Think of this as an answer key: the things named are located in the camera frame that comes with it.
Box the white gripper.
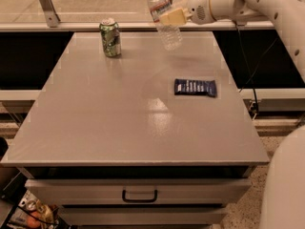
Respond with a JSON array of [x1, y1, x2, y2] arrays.
[[159, 0, 215, 26]]

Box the clear plastic water bottle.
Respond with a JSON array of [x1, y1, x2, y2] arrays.
[[147, 0, 182, 51]]

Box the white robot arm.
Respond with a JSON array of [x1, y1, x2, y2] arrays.
[[160, 0, 305, 229]]

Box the green soda can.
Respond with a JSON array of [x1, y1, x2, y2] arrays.
[[99, 18, 121, 57]]

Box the dark blue snack packet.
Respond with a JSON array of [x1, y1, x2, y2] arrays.
[[174, 79, 217, 97]]

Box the upper grey drawer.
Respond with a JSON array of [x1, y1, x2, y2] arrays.
[[26, 178, 251, 206]]

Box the grey drawer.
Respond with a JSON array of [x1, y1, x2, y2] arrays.
[[26, 178, 251, 206], [59, 207, 226, 226]]

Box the lower grey drawer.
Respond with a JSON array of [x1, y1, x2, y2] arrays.
[[59, 207, 226, 226]]

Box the clutter box lower left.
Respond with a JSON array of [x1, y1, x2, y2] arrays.
[[6, 190, 60, 229]]

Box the black cable by window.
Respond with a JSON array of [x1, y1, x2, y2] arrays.
[[234, 19, 277, 113]]

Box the left metal window bracket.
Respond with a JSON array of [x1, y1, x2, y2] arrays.
[[39, 0, 60, 28]]

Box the black drawer handle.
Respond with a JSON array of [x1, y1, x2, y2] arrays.
[[121, 190, 158, 203]]

